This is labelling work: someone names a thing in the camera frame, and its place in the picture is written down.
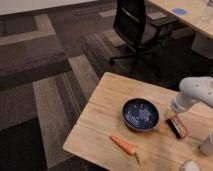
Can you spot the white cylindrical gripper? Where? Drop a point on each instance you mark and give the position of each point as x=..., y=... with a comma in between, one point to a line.
x=179, y=104

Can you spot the orange carrot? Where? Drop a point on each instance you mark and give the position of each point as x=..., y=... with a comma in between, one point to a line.
x=125, y=146

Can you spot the background wooden table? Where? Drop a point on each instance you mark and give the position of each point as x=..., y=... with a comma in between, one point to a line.
x=192, y=17

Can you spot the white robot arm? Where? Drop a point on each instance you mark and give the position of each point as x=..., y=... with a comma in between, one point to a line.
x=192, y=90

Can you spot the dark blue ceramic bowl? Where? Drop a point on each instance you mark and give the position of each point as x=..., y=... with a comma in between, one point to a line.
x=140, y=115

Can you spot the blue round disc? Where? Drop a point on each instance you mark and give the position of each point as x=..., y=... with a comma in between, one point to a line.
x=179, y=11

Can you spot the clear glass on background table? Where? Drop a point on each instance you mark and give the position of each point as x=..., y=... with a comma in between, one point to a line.
x=207, y=13

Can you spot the black office chair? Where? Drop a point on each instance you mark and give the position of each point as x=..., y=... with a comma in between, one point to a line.
x=139, y=31

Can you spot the black and orange eraser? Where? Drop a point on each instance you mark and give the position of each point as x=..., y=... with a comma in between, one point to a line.
x=177, y=127

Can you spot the white round object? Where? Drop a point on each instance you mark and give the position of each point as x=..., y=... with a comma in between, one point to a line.
x=189, y=165

